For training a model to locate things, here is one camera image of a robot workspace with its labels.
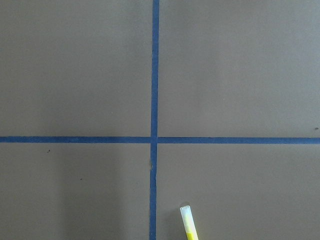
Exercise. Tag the yellow highlighter pen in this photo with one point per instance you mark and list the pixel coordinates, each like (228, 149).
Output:
(188, 222)

